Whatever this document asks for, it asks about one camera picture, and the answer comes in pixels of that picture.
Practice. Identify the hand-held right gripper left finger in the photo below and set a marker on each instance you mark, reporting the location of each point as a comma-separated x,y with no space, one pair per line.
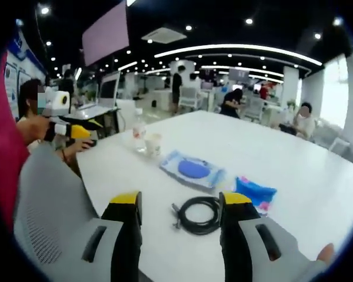
123,241

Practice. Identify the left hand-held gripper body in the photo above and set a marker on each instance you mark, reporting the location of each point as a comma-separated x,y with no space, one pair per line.
57,102

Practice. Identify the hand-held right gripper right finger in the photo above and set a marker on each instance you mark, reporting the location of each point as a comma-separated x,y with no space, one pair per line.
241,249

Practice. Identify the clear plastic bottle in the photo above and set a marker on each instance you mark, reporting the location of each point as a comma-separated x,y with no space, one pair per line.
139,132

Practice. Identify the blue pink packet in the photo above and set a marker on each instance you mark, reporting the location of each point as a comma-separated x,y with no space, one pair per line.
253,191

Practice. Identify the white paper cup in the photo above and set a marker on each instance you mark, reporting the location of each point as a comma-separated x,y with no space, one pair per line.
153,145

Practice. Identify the blue disc packet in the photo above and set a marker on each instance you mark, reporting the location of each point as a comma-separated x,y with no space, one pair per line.
191,170

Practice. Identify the person's left hand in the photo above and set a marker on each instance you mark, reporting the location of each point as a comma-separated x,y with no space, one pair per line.
36,130

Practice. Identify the person's right hand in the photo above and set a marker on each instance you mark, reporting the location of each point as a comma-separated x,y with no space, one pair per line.
326,252

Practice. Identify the small black object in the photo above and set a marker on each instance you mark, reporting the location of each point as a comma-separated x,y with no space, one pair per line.
89,143

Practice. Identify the white desk monitor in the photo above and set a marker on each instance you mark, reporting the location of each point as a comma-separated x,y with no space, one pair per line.
109,89

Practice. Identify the grey mesh chair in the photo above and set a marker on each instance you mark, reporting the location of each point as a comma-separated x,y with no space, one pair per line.
47,205

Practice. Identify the hanging pink screen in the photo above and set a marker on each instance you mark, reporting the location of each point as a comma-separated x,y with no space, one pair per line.
106,32

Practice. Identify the white table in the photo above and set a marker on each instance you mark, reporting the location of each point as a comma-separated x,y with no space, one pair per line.
253,152

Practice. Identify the ceiling air vent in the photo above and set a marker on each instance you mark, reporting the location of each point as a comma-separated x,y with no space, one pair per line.
164,36

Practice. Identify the green potted plant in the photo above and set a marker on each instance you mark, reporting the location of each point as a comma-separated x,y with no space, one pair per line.
291,103

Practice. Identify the curved ceiling light strip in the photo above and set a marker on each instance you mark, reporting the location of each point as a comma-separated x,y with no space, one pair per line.
238,51

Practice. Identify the large window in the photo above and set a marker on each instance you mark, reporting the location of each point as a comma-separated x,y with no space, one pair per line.
338,88

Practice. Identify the blue white wall posters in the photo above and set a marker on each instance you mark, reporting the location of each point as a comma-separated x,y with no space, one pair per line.
14,73

